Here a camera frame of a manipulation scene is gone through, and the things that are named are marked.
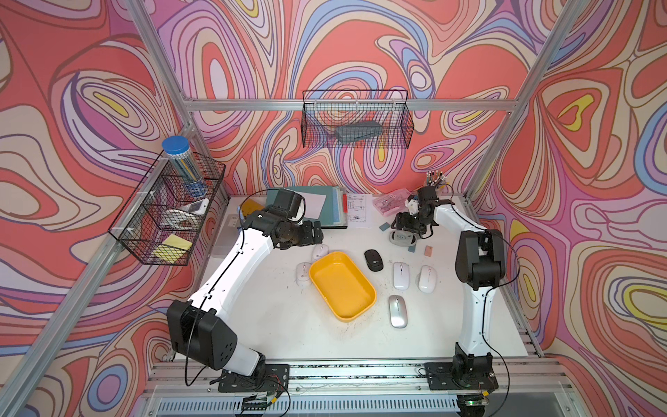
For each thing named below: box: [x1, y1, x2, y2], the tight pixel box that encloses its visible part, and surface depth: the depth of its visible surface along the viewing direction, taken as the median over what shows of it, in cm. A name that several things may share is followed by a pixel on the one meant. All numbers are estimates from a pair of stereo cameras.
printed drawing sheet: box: [347, 192, 373, 229], surface depth 117 cm
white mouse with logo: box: [311, 243, 330, 260], surface depth 101 cm
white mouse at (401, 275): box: [392, 261, 410, 292], surface depth 95 cm
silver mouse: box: [388, 294, 409, 330], surface depth 88 cm
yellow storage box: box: [309, 251, 377, 323], surface depth 94 cm
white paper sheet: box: [301, 191, 327, 220], surface depth 117 cm
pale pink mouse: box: [416, 264, 437, 294], surface depth 93 cm
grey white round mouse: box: [389, 230, 417, 247], surface depth 103 cm
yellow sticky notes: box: [152, 233, 193, 264], surface depth 72 cm
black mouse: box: [363, 248, 384, 272], surface depth 98 cm
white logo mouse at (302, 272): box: [295, 261, 312, 286], surface depth 94 cm
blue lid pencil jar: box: [161, 135, 208, 200], surface depth 76 cm
